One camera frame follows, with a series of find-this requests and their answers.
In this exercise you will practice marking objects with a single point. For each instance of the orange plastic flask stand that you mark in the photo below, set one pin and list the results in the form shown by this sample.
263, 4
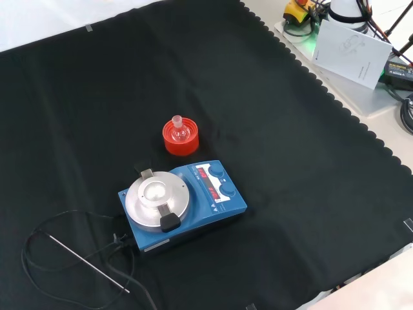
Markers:
180, 149

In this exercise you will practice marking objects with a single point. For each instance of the black power adapter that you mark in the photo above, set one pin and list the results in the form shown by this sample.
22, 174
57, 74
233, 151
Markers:
398, 72

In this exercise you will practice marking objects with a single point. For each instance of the metal probe rod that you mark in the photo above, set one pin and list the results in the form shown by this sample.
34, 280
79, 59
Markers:
87, 262

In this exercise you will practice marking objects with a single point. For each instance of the blue base heater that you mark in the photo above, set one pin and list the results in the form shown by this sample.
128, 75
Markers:
226, 206

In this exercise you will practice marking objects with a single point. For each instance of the black cloth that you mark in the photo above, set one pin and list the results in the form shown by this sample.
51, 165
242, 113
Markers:
290, 161

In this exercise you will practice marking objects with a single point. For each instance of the grey base plate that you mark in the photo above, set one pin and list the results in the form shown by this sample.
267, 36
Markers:
361, 100

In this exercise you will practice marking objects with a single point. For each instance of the white paper booklet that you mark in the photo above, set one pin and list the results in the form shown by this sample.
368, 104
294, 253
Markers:
351, 55

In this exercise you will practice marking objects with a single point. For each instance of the clear round-bottom flask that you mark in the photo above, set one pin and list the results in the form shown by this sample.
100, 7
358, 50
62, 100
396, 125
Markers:
179, 134

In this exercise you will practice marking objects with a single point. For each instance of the black tripod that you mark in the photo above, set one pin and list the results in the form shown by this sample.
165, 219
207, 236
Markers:
398, 18

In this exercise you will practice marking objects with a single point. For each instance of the clear tape piece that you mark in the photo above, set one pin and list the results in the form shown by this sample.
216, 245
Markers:
251, 306
409, 225
88, 28

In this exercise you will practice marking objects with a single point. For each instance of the yellow stop button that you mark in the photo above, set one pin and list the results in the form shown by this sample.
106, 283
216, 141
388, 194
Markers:
298, 11

